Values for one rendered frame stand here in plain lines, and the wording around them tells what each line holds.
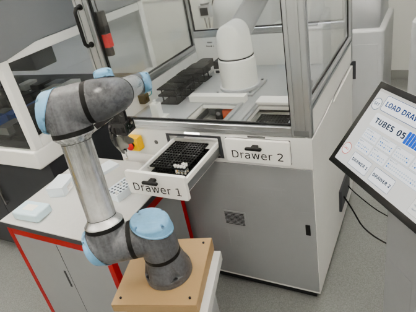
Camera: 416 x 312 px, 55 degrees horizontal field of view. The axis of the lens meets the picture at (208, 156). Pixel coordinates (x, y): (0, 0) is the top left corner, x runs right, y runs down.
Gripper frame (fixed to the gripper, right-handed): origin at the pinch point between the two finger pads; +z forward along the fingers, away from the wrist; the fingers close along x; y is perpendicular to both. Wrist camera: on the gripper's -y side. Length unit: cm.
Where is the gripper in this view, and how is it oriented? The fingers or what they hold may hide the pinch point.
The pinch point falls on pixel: (122, 150)
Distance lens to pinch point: 175.2
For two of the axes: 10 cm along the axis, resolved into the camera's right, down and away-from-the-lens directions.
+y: 9.2, 0.3, -4.0
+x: 3.6, -5.1, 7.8
